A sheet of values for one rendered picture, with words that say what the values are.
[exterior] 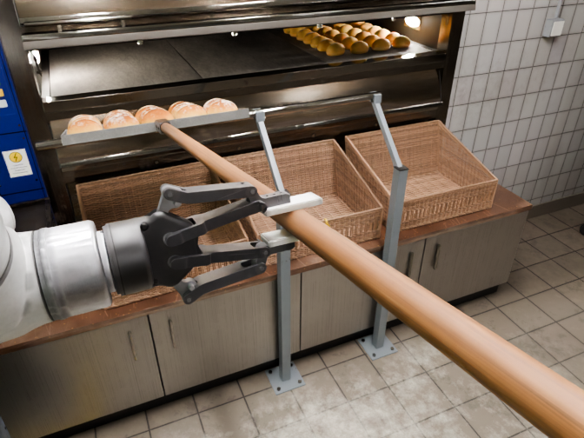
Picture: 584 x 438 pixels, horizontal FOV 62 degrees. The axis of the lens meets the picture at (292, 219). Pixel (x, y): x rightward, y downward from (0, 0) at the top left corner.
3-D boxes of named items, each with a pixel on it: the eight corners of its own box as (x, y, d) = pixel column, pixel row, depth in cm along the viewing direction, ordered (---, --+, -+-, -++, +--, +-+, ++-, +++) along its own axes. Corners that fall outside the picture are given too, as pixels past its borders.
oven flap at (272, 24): (24, 50, 154) (29, 49, 171) (475, 9, 213) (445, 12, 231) (22, 42, 153) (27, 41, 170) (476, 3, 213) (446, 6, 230)
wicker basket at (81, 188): (88, 240, 208) (72, 182, 193) (215, 211, 228) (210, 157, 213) (101, 313, 171) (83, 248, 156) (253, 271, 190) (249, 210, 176)
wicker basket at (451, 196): (339, 185, 249) (341, 135, 234) (430, 166, 268) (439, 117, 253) (391, 235, 211) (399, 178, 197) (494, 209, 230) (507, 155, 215)
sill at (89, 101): (44, 108, 183) (41, 97, 181) (437, 58, 244) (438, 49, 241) (44, 113, 179) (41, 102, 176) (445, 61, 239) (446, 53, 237)
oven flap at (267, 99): (61, 168, 190) (48, 115, 185) (437, 105, 250) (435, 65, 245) (60, 169, 186) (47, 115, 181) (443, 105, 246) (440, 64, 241)
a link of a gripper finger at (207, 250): (170, 257, 50) (170, 270, 50) (273, 249, 54) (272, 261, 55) (164, 244, 53) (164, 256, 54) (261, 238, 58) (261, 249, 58)
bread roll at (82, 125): (104, 133, 149) (100, 115, 147) (103, 136, 143) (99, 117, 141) (69, 138, 146) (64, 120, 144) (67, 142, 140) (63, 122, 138)
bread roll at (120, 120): (138, 128, 153) (134, 110, 151) (142, 130, 147) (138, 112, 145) (104, 134, 148) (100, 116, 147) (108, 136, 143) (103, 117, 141)
